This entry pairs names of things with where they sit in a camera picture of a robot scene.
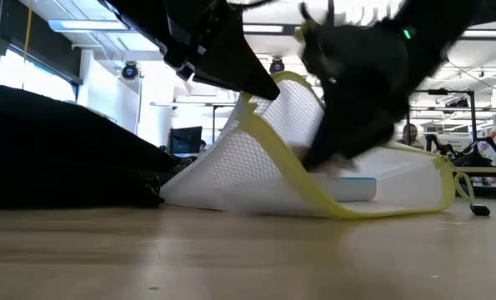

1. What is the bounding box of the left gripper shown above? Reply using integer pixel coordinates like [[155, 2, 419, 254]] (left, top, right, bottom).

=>
[[101, 0, 282, 102]]

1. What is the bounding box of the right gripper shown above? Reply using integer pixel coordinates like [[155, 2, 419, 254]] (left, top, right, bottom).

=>
[[299, 2, 419, 173]]

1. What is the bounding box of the blue white pill organizer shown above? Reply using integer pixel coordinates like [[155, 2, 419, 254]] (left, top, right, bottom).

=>
[[313, 174, 378, 203]]

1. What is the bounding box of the clear mesh pouch yellow-green trim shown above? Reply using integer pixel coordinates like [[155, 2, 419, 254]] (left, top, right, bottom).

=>
[[159, 70, 492, 221]]

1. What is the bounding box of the black backpack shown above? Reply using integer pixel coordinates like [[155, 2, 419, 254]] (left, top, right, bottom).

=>
[[0, 85, 178, 210]]

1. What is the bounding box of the black ceiling spotlight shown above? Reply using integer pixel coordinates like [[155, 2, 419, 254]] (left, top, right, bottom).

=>
[[121, 61, 140, 81], [268, 57, 286, 75]]

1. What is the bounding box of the long ceiling light fixture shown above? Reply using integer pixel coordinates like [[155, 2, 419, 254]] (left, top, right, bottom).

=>
[[48, 19, 128, 34], [242, 23, 496, 41]]

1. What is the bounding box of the black monitor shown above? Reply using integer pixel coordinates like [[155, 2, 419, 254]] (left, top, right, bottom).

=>
[[168, 126, 203, 156]]

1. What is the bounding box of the wooden workbench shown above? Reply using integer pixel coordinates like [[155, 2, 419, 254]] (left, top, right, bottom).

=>
[[453, 166, 496, 175]]

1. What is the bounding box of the black metal gantry frame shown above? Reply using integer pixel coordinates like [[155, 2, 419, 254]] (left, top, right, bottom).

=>
[[405, 88, 481, 164]]

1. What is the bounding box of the yellow hanging cable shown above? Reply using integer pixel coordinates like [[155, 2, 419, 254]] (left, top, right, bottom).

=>
[[22, 0, 34, 48]]

